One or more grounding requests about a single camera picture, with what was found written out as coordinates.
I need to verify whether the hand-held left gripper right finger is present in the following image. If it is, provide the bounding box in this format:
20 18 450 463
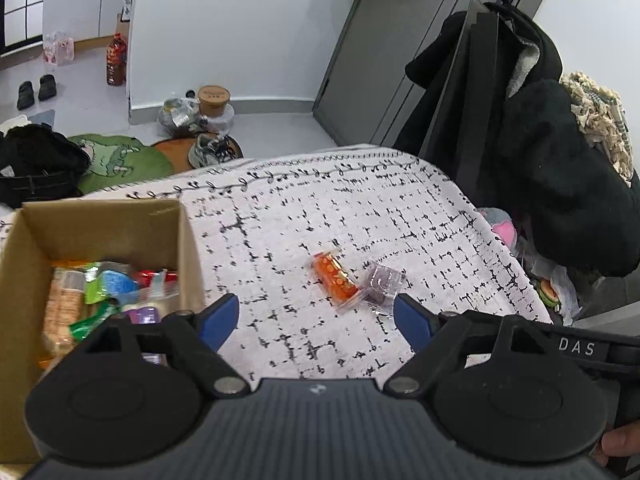
382 292 556 398

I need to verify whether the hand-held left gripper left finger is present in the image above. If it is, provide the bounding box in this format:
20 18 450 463
82 294 251 400

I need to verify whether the clear dark purple packet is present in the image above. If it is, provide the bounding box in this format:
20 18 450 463
361 262 407 317

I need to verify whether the purple snack packet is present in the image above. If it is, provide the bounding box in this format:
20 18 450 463
124 307 162 326

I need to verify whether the red snack packet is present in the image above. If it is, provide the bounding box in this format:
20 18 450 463
131 269 180 293

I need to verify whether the orange candy packet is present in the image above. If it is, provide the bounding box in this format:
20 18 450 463
311 250 362 315

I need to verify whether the blue green snack packet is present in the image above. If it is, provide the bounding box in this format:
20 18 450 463
84 261 140 306

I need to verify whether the brown cardboard box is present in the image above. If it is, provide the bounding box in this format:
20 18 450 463
0 199 207 463

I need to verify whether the person's right hand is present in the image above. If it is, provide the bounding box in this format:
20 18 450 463
600 422 640 467

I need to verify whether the burger toy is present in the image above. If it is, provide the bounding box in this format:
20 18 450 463
537 277 563 307

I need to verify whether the white crumpled plastic bag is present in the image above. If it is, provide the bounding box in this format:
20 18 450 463
520 240 583 326

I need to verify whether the pink plush toy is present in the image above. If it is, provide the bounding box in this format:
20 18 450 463
477 206 518 251

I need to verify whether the orange cracker packet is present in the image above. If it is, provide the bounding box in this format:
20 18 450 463
39 260 93 366

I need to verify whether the grey sneaker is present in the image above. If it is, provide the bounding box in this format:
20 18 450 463
189 132 236 168

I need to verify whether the black fleece jacket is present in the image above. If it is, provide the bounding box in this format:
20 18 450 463
492 79 640 277

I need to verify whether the green cartoon cushion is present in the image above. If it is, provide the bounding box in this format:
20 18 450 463
67 134 176 195

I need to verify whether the clear plastic container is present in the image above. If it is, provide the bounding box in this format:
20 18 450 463
200 105 235 133

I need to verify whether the clear plastic trash bag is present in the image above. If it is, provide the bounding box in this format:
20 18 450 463
159 96 201 136

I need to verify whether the brown paper cup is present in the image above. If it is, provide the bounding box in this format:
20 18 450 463
197 85 231 117

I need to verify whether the black bag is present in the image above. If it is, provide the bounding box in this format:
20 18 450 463
0 125 92 210

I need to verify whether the beige shaggy fur trim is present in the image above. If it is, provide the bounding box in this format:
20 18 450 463
559 71 633 186

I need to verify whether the dark grey door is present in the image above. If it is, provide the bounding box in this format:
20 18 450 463
314 0 543 148

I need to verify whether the red drink bottle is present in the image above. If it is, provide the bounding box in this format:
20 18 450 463
106 33 127 87

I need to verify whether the red printed plastic bag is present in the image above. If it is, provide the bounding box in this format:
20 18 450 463
42 31 75 67

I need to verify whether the white cabinet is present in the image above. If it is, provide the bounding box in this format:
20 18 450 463
42 0 143 43

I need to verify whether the black framed window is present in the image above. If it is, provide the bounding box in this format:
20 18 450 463
0 0 51 56

